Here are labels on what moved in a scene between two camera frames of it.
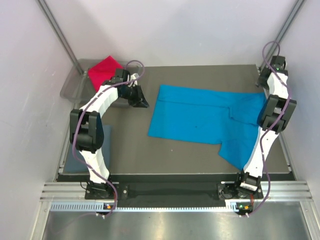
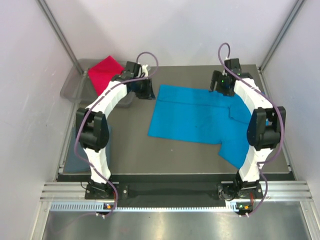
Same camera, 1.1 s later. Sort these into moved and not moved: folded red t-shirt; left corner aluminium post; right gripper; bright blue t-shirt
Moved: right gripper
Not moved: bright blue t-shirt; folded red t-shirt; left corner aluminium post
